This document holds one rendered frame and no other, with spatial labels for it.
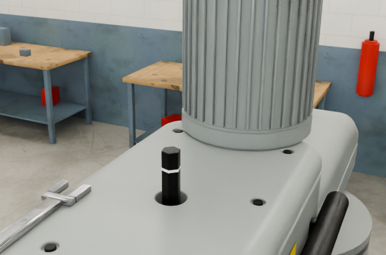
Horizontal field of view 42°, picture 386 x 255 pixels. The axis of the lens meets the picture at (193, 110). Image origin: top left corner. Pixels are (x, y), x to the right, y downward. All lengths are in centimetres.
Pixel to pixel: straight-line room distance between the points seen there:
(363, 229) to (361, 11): 366
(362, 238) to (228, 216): 65
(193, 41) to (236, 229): 28
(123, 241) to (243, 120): 26
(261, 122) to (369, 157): 439
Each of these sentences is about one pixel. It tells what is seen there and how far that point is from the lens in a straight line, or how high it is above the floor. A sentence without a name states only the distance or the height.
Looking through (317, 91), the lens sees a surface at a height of 88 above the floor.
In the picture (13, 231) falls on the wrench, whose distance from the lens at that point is 53.
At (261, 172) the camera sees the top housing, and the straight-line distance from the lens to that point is 64.
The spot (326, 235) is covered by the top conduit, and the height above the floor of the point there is 180.
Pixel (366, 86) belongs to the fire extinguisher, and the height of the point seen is 90.
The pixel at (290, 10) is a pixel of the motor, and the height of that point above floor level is 208.
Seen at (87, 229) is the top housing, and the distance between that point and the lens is 53.
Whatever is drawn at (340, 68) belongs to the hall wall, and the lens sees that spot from 483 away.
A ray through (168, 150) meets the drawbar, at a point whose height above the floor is 195.
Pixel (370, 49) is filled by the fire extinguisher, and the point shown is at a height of 124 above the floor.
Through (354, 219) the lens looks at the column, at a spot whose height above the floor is 156.
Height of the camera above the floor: 217
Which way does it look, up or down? 20 degrees down
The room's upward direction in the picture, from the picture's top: 1 degrees clockwise
